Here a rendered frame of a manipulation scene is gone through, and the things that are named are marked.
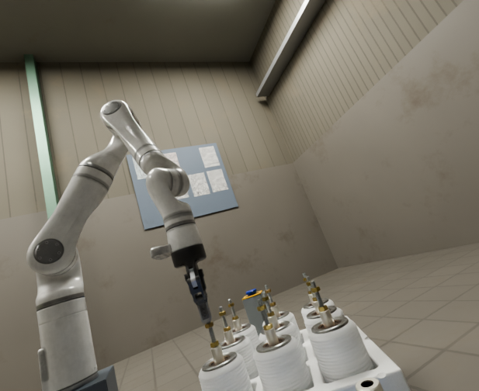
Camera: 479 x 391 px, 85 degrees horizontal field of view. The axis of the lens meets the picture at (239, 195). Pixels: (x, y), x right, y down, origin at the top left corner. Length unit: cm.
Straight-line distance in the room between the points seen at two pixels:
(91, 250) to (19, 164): 121
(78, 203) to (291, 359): 59
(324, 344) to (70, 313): 53
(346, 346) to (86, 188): 67
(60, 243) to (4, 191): 283
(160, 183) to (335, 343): 48
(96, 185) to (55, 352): 37
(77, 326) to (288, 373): 45
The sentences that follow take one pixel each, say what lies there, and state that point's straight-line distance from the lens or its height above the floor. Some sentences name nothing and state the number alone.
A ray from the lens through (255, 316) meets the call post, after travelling 99.
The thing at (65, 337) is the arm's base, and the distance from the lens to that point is 72.
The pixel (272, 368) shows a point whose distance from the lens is 58.
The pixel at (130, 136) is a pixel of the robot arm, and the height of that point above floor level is 83.
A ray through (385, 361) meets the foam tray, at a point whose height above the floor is 18.
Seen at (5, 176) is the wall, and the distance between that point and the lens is 360.
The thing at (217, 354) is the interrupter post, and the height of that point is 27.
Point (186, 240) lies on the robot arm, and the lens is 59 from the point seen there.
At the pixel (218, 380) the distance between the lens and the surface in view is 60.
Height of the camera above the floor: 41
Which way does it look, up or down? 15 degrees up
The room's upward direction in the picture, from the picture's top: 20 degrees counter-clockwise
